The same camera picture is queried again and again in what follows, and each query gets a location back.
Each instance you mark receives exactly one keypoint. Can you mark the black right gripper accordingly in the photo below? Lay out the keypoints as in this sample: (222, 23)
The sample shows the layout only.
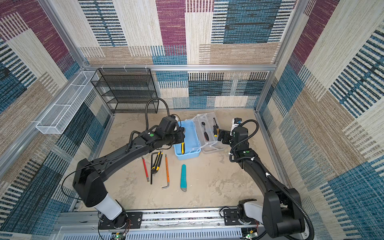
(226, 134)

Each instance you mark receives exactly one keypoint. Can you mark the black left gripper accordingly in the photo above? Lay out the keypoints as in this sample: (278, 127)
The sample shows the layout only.
(179, 137)

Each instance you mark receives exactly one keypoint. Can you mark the wooden handled screwdriver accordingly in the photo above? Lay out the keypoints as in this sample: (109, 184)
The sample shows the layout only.
(216, 128)

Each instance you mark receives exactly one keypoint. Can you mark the yellow handled wrench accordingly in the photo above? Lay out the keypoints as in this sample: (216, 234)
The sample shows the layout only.
(183, 150)

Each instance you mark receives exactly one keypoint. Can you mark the orange pencil tool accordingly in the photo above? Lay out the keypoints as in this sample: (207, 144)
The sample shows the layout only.
(167, 173)

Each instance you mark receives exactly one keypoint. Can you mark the light blue plastic tool box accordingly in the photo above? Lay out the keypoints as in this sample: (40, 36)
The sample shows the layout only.
(194, 140)

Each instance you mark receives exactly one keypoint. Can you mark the black hex key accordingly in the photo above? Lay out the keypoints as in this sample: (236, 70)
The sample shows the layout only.
(155, 157)

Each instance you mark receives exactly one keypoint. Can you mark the red hex key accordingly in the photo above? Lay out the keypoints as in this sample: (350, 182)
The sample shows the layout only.
(145, 168)

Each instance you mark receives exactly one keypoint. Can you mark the teal utility knife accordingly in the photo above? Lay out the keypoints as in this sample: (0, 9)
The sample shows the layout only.
(183, 183)

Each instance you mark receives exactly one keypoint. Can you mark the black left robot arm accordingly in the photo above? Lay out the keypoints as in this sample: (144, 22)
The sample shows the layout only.
(90, 175)

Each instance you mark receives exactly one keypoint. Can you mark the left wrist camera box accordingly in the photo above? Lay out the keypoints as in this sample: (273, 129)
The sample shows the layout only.
(176, 119)

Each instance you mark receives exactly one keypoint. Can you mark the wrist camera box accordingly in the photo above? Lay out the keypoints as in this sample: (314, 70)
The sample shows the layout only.
(235, 123)
(176, 119)

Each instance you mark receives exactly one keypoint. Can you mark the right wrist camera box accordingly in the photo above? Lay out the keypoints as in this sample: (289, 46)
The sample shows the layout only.
(235, 123)

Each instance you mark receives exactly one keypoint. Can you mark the black wire mesh shelf rack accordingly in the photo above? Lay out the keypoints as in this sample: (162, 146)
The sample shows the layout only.
(125, 90)

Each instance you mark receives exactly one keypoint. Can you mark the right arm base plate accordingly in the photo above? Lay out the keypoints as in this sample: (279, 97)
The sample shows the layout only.
(231, 218)

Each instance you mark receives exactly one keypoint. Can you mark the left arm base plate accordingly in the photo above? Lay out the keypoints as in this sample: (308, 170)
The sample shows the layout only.
(125, 220)

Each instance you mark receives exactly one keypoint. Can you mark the white wire mesh basket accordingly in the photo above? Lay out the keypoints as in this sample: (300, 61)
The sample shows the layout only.
(58, 117)

